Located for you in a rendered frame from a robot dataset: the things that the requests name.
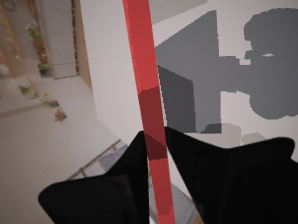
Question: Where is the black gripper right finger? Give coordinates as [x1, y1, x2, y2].
[164, 126, 295, 224]

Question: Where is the red lid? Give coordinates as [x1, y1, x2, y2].
[122, 0, 175, 224]

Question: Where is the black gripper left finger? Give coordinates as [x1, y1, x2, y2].
[38, 131, 150, 224]

